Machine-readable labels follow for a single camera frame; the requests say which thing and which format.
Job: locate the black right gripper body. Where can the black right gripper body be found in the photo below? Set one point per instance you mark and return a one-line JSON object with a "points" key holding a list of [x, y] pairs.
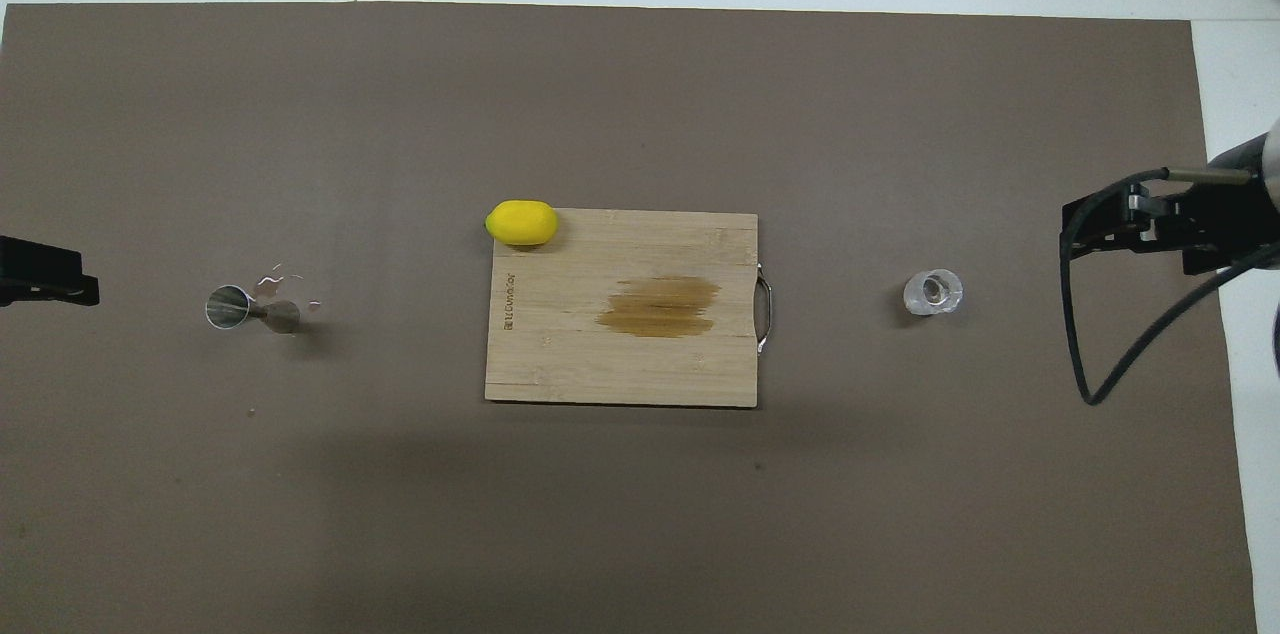
{"points": [[1225, 219]]}

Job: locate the small clear glass cup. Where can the small clear glass cup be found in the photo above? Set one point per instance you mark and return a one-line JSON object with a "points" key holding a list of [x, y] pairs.
{"points": [[933, 293]]}

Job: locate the steel double-cone jigger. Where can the steel double-cone jigger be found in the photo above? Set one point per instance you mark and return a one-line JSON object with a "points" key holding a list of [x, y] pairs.
{"points": [[282, 316]]}

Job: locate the yellow lemon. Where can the yellow lemon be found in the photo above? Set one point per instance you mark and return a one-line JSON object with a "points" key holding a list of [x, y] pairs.
{"points": [[522, 222]]}

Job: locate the large brown table mat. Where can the large brown table mat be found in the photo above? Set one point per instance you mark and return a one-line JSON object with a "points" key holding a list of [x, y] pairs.
{"points": [[640, 514]]}

